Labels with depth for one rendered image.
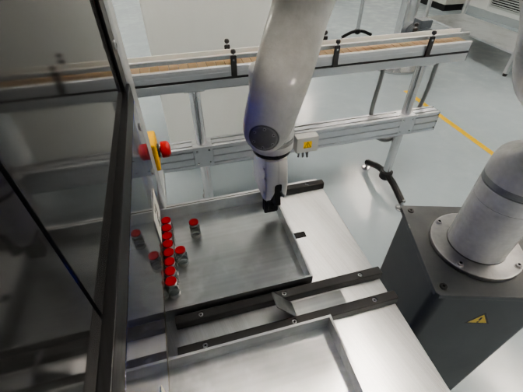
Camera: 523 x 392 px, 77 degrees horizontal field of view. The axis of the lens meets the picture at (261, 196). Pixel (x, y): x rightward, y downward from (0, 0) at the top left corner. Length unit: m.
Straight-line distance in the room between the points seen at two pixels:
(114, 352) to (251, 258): 0.47
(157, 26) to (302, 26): 1.56
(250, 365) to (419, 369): 0.27
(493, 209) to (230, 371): 0.55
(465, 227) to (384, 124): 1.24
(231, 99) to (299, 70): 1.73
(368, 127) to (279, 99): 1.46
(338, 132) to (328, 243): 1.16
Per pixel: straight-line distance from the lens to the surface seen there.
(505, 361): 1.85
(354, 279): 0.67
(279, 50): 0.48
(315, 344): 0.62
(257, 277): 0.67
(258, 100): 0.48
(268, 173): 0.63
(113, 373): 0.27
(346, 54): 1.62
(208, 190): 1.82
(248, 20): 2.07
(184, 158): 1.65
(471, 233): 0.80
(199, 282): 0.68
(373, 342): 0.64
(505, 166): 0.71
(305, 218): 0.79
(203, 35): 2.04
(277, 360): 0.60
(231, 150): 1.67
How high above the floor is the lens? 1.44
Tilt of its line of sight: 42 degrees down
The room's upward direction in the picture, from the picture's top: straight up
